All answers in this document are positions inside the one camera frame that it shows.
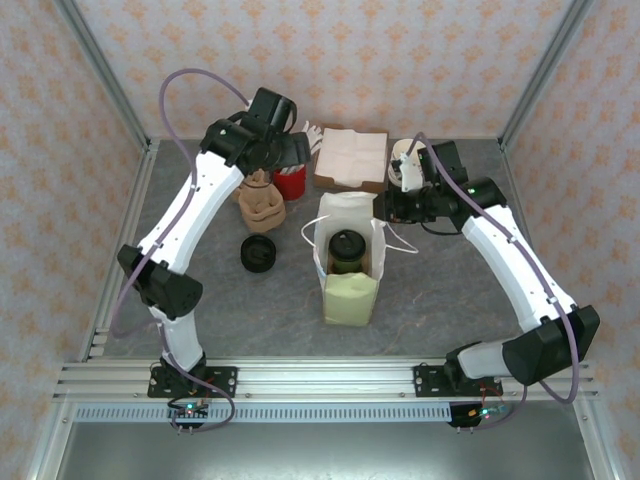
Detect black coffee cup lid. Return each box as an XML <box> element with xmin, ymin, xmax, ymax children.
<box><xmin>327</xmin><ymin>229</ymin><xmax>368</xmax><ymax>262</ymax></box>

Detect white and green paper bag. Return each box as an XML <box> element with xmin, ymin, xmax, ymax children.
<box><xmin>301</xmin><ymin>192</ymin><xmax>420</xmax><ymax>327</ymax></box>

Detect red cup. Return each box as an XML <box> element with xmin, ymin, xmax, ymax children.
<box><xmin>272</xmin><ymin>163</ymin><xmax>308</xmax><ymax>202</ymax></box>

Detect brown pulp carrier stack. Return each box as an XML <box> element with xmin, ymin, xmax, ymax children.
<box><xmin>234</xmin><ymin>168</ymin><xmax>288</xmax><ymax>235</ymax></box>

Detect white paper cup stack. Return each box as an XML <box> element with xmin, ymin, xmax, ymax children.
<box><xmin>388</xmin><ymin>138</ymin><xmax>429</xmax><ymax>189</ymax></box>

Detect brown napkin tray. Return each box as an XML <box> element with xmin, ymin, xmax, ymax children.
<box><xmin>312</xmin><ymin>123</ymin><xmax>391</xmax><ymax>195</ymax></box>

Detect small circuit board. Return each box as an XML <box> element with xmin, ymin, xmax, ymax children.
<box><xmin>167</xmin><ymin>399</ymin><xmax>210</xmax><ymax>422</ymax></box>
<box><xmin>467</xmin><ymin>403</ymin><xmax>511</xmax><ymax>422</ymax></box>

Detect grey metal sheet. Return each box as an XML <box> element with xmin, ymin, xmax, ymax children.
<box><xmin>54</xmin><ymin>422</ymin><xmax>601</xmax><ymax>480</ymax></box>

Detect thin black cable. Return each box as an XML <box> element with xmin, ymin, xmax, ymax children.
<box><xmin>419</xmin><ymin>222</ymin><xmax>462</xmax><ymax>237</ymax></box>

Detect aluminium side rail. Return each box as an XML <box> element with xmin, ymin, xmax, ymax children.
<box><xmin>24</xmin><ymin>138</ymin><xmax>161</xmax><ymax>480</ymax></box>
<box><xmin>492</xmin><ymin>138</ymin><xmax>621</xmax><ymax>480</ymax></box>

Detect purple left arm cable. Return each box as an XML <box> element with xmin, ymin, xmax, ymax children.
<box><xmin>110</xmin><ymin>69</ymin><xmax>254</xmax><ymax>435</ymax></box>

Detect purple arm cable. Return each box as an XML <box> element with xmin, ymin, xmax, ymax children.
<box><xmin>405</xmin><ymin>132</ymin><xmax>584</xmax><ymax>432</ymax></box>
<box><xmin>110</xmin><ymin>69</ymin><xmax>254</xmax><ymax>435</ymax></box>

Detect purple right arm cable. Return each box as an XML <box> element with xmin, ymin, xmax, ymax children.
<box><xmin>405</xmin><ymin>132</ymin><xmax>584</xmax><ymax>432</ymax></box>

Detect aluminium frame post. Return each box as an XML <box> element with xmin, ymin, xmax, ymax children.
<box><xmin>51</xmin><ymin>0</ymin><xmax>153</xmax><ymax>151</ymax></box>
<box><xmin>498</xmin><ymin>0</ymin><xmax>597</xmax><ymax>152</ymax></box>

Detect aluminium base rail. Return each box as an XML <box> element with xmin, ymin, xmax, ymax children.
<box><xmin>53</xmin><ymin>357</ymin><xmax>597</xmax><ymax>404</ymax></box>

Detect grey slotted cable duct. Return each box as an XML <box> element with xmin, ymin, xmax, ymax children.
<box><xmin>73</xmin><ymin>403</ymin><xmax>454</xmax><ymax>425</ymax></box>

